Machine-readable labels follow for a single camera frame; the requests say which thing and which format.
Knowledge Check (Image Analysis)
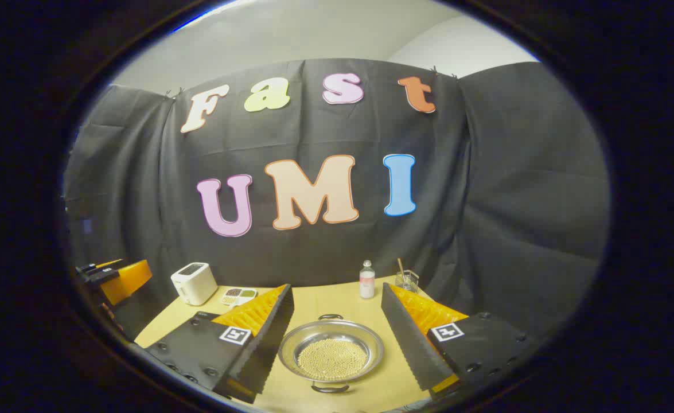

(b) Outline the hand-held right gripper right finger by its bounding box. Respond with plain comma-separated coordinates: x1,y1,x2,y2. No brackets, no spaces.
381,282,538,398

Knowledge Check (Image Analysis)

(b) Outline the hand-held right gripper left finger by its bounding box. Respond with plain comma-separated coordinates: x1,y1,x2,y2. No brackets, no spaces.
145,283,295,404

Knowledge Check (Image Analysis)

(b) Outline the steel pot with black handles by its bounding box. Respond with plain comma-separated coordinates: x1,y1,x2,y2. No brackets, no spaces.
278,313,385,394

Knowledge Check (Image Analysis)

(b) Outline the white divided dish of beans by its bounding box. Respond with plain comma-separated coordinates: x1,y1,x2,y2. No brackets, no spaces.
221,287,258,306

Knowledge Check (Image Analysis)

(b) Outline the clear glass holder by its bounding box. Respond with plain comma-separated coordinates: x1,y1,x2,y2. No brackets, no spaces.
395,270,420,293

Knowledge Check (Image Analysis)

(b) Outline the clear bottle with pink label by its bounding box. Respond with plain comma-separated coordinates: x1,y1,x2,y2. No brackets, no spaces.
359,260,376,299

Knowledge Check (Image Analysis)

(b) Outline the white toaster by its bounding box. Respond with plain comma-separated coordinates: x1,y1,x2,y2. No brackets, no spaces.
170,262,219,306

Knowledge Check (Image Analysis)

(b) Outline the pile of yellow beans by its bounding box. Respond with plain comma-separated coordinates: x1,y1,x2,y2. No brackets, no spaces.
298,338,368,381

